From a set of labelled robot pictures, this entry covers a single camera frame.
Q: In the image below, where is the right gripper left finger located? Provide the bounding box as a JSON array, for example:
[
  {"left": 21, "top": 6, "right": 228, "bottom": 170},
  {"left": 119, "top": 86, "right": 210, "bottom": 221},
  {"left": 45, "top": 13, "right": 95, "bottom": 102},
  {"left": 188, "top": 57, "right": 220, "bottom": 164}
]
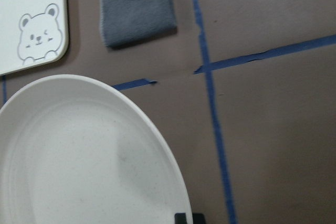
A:
[{"left": 174, "top": 213, "right": 187, "bottom": 224}]

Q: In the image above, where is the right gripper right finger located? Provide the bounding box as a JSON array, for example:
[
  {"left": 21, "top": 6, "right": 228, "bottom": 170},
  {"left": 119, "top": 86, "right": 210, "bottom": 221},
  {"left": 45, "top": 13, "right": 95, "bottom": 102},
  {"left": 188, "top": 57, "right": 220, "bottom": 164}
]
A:
[{"left": 192, "top": 213, "right": 205, "bottom": 224}]

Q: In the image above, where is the cream round plate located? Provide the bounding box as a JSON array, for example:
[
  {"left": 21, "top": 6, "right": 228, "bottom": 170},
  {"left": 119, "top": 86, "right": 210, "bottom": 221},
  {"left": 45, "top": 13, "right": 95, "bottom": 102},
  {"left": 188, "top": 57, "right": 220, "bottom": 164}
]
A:
[{"left": 1, "top": 74, "right": 193, "bottom": 223}]

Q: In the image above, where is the cream bear tray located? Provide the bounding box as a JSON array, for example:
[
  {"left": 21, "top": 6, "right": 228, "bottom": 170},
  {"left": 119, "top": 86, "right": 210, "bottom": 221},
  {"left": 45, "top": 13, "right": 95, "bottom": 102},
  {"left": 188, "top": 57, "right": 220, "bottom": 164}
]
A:
[{"left": 1, "top": 0, "right": 69, "bottom": 75}]

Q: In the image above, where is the grey folded cloth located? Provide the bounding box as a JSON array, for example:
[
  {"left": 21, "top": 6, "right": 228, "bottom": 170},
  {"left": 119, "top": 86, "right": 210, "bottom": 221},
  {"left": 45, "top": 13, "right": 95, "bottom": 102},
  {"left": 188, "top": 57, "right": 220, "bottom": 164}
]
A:
[{"left": 100, "top": 0, "right": 177, "bottom": 48}]

